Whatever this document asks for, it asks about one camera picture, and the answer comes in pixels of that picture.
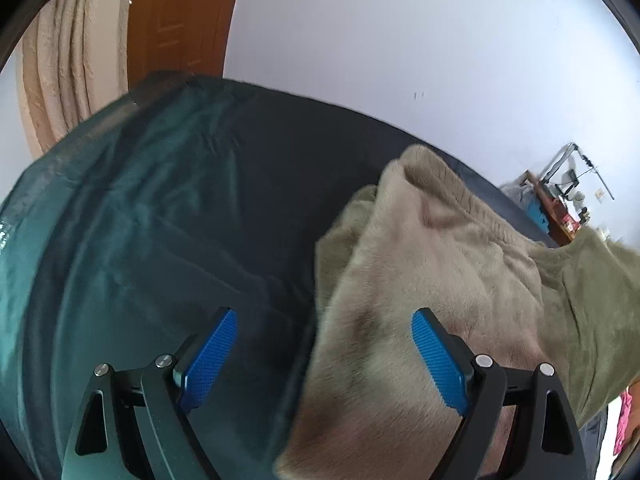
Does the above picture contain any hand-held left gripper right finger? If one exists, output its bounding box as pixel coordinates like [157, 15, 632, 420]
[411, 308, 588, 480]

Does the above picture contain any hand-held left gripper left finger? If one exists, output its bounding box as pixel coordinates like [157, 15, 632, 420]
[62, 306, 239, 480]

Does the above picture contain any brown fleece garment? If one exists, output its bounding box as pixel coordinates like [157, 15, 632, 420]
[272, 144, 640, 480]

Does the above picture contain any dark bed sheet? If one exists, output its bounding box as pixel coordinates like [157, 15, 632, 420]
[0, 71, 623, 480]

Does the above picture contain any blue crate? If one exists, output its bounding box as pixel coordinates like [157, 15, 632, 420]
[525, 195, 551, 233]

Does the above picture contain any wooden desk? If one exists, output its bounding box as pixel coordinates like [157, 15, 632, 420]
[517, 170, 596, 247]

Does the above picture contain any plastic bag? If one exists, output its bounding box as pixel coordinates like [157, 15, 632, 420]
[502, 180, 531, 206]

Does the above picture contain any pink cloth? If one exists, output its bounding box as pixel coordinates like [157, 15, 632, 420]
[612, 390, 636, 456]

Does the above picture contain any black desk lamp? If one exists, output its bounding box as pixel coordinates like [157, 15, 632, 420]
[540, 143, 615, 201]

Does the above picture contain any beige curtain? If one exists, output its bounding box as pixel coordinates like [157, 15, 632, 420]
[15, 0, 138, 158]

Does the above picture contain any wooden door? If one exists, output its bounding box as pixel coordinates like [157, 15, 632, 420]
[125, 0, 248, 93]

